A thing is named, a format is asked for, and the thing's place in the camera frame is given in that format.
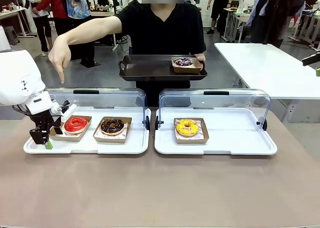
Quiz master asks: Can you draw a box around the chocolate sprinkled donut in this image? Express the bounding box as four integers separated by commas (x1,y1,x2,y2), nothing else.
100,117,125,136

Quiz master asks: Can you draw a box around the purple glazed donut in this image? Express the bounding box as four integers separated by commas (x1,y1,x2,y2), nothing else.
173,57,195,68

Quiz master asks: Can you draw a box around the red glazed donut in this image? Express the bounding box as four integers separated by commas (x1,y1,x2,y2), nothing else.
63,116,89,135

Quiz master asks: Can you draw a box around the person in red top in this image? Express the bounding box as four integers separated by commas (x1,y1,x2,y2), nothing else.
31,0,68,58

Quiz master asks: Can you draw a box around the yellow sprinkled donut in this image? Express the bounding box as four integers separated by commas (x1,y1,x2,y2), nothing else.
175,118,200,138

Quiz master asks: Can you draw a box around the table with orange items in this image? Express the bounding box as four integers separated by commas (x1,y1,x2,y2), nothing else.
89,4,116,18

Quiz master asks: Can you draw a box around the cluttered lab desk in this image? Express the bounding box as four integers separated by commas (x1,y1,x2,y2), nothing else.
291,9,320,49

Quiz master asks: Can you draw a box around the grey plastic stool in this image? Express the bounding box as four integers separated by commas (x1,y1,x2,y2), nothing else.
2,25,21,46

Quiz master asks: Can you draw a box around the person's right forearm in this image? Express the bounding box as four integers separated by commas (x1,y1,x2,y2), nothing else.
61,15,111,47

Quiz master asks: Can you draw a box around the person in black shirt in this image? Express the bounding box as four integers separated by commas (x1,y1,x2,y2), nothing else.
113,0,207,108

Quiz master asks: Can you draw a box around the cardboard box of red donut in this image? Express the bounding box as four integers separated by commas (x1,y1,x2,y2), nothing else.
49,115,93,142

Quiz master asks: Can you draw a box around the person's right hand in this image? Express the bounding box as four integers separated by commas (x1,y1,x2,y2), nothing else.
47,34,73,85

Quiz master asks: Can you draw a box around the white lab desk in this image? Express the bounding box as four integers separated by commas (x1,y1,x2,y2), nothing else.
223,7,252,43

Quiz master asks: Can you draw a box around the person's left hand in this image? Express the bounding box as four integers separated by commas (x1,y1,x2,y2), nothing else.
193,52,206,71

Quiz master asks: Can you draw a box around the cardboard box of chocolate donut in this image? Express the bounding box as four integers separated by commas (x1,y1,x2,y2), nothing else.
92,116,133,144

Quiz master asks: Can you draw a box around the person in black shorts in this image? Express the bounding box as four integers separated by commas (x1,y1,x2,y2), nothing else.
206,0,235,36

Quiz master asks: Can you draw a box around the white background desk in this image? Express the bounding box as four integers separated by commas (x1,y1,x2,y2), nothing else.
0,7,35,39

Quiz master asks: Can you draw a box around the cardboard box of purple donut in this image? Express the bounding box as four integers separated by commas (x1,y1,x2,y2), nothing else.
171,56,203,75

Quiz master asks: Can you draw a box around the paper liner under chocolate donut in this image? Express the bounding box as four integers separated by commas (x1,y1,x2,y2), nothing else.
96,121,129,140

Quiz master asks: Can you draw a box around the clear plastic tray lid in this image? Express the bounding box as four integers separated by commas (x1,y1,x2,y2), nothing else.
46,87,151,131
154,88,272,131

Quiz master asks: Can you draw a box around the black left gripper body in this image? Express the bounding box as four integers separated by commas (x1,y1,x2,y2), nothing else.
29,111,63,131

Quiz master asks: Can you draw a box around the white rectangular table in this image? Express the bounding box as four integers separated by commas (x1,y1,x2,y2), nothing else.
214,42,320,124

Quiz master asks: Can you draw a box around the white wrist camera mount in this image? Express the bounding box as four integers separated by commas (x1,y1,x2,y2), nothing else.
49,99,77,123

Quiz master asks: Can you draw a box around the person in blue patterned shirt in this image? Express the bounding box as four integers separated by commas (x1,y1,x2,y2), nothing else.
59,0,97,67

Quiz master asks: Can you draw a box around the white display tray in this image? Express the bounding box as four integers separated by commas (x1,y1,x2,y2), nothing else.
154,107,278,156
23,107,152,156

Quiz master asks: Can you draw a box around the paper liner under yellow donut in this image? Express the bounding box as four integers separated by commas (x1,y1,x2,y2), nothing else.
174,119,204,141

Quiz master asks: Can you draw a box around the cardboard box of yellow donut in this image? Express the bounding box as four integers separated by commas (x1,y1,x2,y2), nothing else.
173,117,210,145

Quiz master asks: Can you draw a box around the person with long dark hair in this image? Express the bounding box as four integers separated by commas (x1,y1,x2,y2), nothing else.
246,0,306,49

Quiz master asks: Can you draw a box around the dark brown serving tray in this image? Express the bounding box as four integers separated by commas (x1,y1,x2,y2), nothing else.
118,54,209,82

